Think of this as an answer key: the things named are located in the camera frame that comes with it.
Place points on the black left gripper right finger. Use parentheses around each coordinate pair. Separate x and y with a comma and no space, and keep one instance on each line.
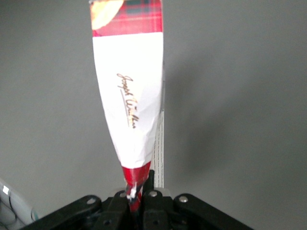
(192,215)

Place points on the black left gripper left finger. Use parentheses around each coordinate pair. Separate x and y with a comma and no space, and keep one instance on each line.
(79,215)

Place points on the red cookie box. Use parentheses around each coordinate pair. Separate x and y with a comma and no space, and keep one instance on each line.
(127,72)

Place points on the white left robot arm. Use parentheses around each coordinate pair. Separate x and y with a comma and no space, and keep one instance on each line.
(12,206)

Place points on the dark grey table mat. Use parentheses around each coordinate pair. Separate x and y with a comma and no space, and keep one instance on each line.
(239,95)

